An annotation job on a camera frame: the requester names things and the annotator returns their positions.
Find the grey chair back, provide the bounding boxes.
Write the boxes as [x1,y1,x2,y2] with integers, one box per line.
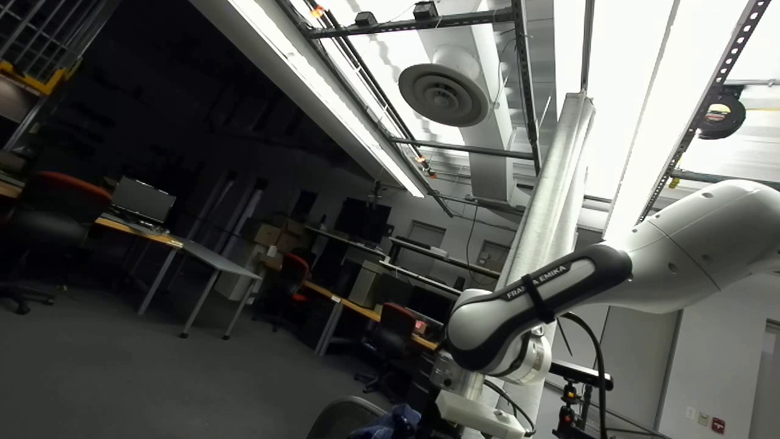
[305,396,393,439]

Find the grey door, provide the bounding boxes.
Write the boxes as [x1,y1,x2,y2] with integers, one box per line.
[597,304,683,435]

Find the long black shelf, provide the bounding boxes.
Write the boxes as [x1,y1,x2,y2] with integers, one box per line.
[303,221,499,304]

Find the black strap on arm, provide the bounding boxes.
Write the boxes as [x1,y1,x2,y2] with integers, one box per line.
[518,272,561,325]

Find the black round ceiling device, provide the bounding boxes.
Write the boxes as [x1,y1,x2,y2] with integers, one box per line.
[695,85,747,142]

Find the black bar camera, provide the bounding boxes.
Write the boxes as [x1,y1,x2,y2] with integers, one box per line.
[549,360,617,393]

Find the blue jacket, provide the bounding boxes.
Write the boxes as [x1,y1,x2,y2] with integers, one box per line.
[349,403,424,439]

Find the grey wall frame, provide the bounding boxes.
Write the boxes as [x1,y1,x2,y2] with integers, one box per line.
[405,216,448,252]

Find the round ceiling air diffuser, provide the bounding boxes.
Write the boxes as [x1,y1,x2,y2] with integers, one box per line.
[396,60,491,130]

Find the perforated metal ceiling rail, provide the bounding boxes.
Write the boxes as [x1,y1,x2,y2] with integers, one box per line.
[641,0,773,221]

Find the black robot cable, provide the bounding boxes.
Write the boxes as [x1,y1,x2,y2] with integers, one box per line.
[558,310,608,439]

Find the small black ceiling camera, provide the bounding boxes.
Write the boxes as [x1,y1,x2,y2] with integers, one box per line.
[350,8,381,31]
[411,0,444,27]

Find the black red camera mount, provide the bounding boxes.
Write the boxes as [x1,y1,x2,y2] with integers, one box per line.
[552,380,594,439]

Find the long fluorescent light fixture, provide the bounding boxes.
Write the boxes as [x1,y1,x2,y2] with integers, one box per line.
[189,0,428,200]

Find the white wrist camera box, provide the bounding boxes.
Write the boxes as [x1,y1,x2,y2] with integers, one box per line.
[437,391,526,439]

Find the grey metal table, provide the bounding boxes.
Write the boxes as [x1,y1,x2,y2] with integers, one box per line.
[137,240,266,341]

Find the black red office chair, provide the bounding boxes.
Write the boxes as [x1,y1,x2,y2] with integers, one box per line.
[0,168,116,316]

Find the black ceiling crossbar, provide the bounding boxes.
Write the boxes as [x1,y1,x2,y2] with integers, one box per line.
[305,5,518,41]

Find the black computer monitor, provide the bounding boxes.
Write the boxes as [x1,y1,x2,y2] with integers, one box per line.
[332,194,394,248]

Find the yellow storage rack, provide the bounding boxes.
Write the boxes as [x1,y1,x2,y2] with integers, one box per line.
[0,0,110,154]

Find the wooden top desk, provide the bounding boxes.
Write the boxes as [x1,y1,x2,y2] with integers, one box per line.
[93,211,184,320]
[410,327,446,357]
[299,279,385,357]

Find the white round column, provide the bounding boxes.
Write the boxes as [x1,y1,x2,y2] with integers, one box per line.
[441,91,597,439]

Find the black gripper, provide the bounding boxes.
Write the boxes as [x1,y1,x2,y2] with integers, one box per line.
[410,388,448,439]

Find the cardboard box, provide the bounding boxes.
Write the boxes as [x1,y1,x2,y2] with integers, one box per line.
[251,221,307,257]

